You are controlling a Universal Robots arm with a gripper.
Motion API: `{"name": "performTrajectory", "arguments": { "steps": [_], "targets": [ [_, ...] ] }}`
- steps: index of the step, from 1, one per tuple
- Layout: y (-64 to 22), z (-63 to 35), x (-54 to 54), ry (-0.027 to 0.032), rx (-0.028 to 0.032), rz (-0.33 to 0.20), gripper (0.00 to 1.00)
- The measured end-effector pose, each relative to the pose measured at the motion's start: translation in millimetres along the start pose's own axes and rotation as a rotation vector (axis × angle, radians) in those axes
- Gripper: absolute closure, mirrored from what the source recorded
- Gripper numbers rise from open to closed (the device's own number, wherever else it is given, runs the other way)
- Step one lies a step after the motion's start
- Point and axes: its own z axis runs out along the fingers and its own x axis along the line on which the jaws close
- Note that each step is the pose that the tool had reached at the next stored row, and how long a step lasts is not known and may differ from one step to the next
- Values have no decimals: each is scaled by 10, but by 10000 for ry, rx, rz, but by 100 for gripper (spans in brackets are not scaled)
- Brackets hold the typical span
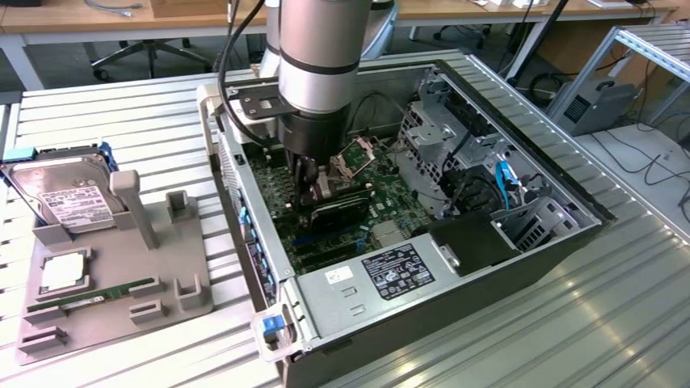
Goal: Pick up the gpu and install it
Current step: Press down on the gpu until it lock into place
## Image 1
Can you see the CPU socket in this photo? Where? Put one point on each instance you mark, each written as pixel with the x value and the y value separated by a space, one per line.
pixel 330 182

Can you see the silver chipset heat sink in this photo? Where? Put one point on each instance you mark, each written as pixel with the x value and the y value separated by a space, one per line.
pixel 389 235

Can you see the black slanted pole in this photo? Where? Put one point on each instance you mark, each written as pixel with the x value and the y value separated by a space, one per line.
pixel 540 36

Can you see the graphics card with black fan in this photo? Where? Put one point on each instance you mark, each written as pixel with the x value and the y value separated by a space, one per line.
pixel 342 216

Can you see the metal socket cover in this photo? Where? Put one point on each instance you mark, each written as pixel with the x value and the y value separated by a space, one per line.
pixel 343 163

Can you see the open black PC case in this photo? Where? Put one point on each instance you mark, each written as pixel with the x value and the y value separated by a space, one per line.
pixel 432 331

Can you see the silver CPU chip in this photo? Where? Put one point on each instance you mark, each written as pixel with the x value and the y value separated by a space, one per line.
pixel 63 271

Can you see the wooden desk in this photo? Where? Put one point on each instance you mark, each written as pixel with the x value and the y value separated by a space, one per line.
pixel 458 13
pixel 64 22

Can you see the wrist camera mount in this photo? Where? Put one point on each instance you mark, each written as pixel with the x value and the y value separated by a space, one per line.
pixel 265 103

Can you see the black expansion slot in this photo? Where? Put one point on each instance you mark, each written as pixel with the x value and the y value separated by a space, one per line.
pixel 326 250
pixel 329 262

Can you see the black office chair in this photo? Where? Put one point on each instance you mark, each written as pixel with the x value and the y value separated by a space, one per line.
pixel 462 29
pixel 153 46

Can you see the green RAM stick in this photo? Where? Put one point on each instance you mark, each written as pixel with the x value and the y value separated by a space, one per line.
pixel 358 195
pixel 86 301

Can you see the black monitor base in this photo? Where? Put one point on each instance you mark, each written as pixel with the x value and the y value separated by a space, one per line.
pixel 22 2

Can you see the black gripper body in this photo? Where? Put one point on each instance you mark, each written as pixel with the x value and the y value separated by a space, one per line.
pixel 315 133

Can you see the metal disk bay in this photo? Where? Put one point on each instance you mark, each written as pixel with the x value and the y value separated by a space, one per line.
pixel 534 232

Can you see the blue case latch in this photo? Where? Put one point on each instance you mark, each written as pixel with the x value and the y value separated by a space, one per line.
pixel 271 325

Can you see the metal drive cage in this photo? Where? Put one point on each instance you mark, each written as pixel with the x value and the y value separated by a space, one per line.
pixel 421 137

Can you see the blue disk caddy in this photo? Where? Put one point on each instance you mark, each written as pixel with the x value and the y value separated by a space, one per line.
pixel 19 155

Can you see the grey controller box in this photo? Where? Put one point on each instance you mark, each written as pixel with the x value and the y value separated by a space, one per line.
pixel 598 107

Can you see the green motherboard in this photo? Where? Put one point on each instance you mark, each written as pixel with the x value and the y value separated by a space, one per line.
pixel 390 190

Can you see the grey power supply unit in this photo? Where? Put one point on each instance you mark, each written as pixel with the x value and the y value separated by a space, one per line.
pixel 334 301

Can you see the black plastic fan shroud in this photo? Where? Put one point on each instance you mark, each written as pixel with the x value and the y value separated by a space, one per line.
pixel 474 242

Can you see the aluminium frame table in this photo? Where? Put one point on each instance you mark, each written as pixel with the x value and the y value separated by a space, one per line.
pixel 654 42

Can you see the grey parts rack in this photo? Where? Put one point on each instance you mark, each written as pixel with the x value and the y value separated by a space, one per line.
pixel 109 279

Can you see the silver hard disk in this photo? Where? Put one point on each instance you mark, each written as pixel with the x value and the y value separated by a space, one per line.
pixel 59 190

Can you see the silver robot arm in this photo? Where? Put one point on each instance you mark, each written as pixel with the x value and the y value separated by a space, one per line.
pixel 323 60

